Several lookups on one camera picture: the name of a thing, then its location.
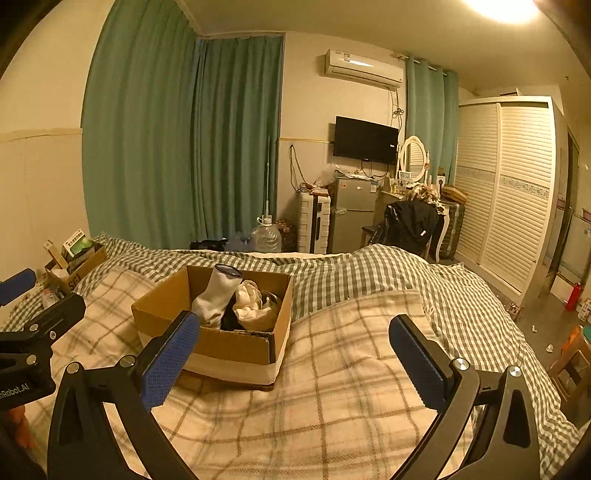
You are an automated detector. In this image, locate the white louvered wardrobe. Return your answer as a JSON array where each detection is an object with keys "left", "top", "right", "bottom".
[{"left": 450, "top": 96, "right": 568, "bottom": 308}]

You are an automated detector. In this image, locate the black jacket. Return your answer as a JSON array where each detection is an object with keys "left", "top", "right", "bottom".
[{"left": 383, "top": 200, "right": 439, "bottom": 257}]

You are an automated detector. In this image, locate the wide green curtain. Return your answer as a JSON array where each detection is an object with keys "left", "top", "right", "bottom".
[{"left": 82, "top": 0, "right": 204, "bottom": 252}]

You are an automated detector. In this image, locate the white air conditioner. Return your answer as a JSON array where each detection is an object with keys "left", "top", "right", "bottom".
[{"left": 322, "top": 49, "right": 404, "bottom": 89}]

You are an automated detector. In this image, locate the green checked duvet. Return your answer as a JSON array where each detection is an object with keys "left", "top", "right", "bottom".
[{"left": 4, "top": 235, "right": 585, "bottom": 480}]

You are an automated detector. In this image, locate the cream cloth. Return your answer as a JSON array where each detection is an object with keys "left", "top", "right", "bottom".
[{"left": 233, "top": 279, "right": 278, "bottom": 330}]

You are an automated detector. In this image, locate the green white carton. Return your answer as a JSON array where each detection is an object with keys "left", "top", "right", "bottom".
[{"left": 62, "top": 229, "right": 95, "bottom": 261}]

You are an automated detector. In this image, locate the small silver fridge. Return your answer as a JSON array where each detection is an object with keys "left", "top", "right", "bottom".
[{"left": 328, "top": 175, "right": 384, "bottom": 254}]

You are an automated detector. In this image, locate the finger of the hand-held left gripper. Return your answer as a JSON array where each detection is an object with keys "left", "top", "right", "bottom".
[
  {"left": 0, "top": 269, "right": 37, "bottom": 308},
  {"left": 0, "top": 293, "right": 88, "bottom": 357}
]

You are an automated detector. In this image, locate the person's left hand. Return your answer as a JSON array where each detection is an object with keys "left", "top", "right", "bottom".
[{"left": 8, "top": 406, "right": 35, "bottom": 449}]

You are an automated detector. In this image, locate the white ribbed suitcase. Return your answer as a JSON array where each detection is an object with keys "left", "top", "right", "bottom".
[{"left": 298, "top": 190, "right": 332, "bottom": 254}]

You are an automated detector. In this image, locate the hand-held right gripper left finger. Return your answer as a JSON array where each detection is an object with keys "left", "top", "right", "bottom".
[{"left": 47, "top": 311, "right": 201, "bottom": 480}]

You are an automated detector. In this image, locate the oval white vanity mirror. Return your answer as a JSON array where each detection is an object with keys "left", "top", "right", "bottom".
[{"left": 398, "top": 135, "right": 430, "bottom": 183}]

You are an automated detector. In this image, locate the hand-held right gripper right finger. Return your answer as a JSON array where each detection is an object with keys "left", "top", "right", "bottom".
[{"left": 389, "top": 315, "right": 542, "bottom": 480}]

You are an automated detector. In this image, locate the dark patterned bag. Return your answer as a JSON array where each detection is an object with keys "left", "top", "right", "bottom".
[{"left": 276, "top": 220, "right": 298, "bottom": 252}]

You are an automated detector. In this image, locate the hanging wall cable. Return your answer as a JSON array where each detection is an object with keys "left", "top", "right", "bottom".
[{"left": 288, "top": 144, "right": 308, "bottom": 190}]

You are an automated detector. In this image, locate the large clear water bottle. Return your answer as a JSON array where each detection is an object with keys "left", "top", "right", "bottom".
[{"left": 249, "top": 217, "right": 282, "bottom": 254}]

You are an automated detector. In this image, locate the white pole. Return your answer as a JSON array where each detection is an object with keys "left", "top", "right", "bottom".
[{"left": 264, "top": 135, "right": 273, "bottom": 222}]

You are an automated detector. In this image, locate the clear plastic bag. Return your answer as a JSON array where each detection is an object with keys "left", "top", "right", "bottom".
[{"left": 316, "top": 164, "right": 345, "bottom": 188}]

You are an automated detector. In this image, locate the black wall television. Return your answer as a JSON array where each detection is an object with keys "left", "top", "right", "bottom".
[{"left": 333, "top": 116, "right": 400, "bottom": 164}]

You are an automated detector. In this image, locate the wooden stool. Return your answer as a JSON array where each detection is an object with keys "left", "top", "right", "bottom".
[{"left": 549, "top": 325, "right": 591, "bottom": 402}]

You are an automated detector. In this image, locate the dark chair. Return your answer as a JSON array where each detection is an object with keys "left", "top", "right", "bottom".
[{"left": 361, "top": 224, "right": 386, "bottom": 247}]

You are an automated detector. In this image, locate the white sock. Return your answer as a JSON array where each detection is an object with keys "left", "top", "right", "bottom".
[{"left": 191, "top": 264, "right": 244, "bottom": 324}]

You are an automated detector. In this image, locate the blond wig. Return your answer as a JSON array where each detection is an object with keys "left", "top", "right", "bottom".
[{"left": 406, "top": 184, "right": 444, "bottom": 204}]

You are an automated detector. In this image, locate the small cardboard box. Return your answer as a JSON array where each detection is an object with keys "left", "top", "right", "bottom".
[{"left": 45, "top": 242, "right": 109, "bottom": 296}]

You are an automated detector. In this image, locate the narrow green curtain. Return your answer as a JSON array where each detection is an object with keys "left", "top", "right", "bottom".
[{"left": 404, "top": 58, "right": 461, "bottom": 178}]

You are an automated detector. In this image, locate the brown suitcase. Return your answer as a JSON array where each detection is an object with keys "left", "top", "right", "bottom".
[{"left": 436, "top": 198, "right": 466, "bottom": 259}]

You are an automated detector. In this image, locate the ceiling light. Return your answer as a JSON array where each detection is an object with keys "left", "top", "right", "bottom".
[{"left": 462, "top": 0, "right": 541, "bottom": 24}]

